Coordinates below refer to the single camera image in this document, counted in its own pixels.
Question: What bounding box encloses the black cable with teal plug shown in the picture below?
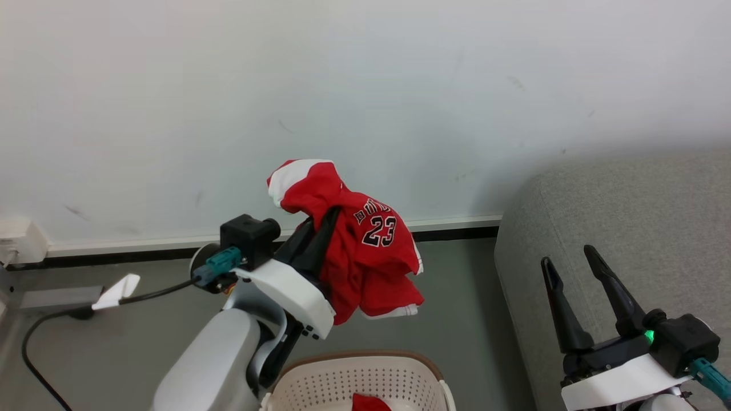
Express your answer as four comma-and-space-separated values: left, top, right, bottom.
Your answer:
22, 247, 243, 411

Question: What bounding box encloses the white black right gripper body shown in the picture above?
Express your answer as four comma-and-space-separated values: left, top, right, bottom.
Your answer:
560, 335, 695, 411

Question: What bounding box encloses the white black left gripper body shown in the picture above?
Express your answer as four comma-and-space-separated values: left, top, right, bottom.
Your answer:
233, 259, 337, 390

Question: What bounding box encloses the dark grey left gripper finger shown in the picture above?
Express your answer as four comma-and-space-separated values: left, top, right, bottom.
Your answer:
307, 207, 343, 285
276, 219, 318, 269

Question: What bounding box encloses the teal plug right cable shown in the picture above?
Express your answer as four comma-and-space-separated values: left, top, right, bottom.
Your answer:
688, 358, 731, 404

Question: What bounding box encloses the white cable label tag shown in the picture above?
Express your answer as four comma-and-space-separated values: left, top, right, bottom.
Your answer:
91, 273, 141, 312

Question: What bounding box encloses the red basketball jersey number 23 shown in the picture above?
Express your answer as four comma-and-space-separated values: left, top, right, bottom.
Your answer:
266, 159, 425, 326

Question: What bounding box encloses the cream perforated laundry basket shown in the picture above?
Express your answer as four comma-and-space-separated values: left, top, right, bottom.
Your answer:
260, 350, 457, 411

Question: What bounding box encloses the grey metal frame leg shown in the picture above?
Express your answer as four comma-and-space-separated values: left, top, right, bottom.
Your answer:
0, 265, 105, 312

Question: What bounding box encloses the grey fabric sofa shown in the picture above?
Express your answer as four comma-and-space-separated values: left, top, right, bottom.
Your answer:
494, 153, 731, 411

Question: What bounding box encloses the white black wall baseboard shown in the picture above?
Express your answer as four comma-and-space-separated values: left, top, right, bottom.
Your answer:
7, 214, 504, 271

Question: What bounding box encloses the white wall socket box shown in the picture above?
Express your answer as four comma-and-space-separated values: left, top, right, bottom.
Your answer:
0, 219, 50, 267

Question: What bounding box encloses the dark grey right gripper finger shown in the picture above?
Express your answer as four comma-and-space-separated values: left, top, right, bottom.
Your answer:
583, 245, 649, 339
540, 256, 596, 354

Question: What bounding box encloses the red garment piece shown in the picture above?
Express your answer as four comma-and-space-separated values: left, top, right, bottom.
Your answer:
352, 393, 392, 411

